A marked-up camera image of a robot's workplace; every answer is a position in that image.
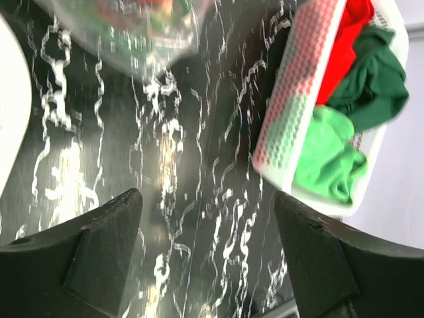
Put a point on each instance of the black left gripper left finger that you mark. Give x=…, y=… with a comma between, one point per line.
x=78, y=268

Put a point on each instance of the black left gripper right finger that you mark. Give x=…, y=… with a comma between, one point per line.
x=339, y=271

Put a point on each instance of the clear zip top bag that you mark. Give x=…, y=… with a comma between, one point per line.
x=139, y=38

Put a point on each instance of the light green cloth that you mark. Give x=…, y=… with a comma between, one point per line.
x=329, y=165

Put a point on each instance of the white oval perforated basket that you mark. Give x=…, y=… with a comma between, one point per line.
x=16, y=99

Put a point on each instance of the dark green cloth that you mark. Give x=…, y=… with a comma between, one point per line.
x=373, y=92

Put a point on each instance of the white rectangular plastic basket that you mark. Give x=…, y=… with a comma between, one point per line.
x=292, y=103

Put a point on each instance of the red cloth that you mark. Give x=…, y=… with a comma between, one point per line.
x=356, y=15

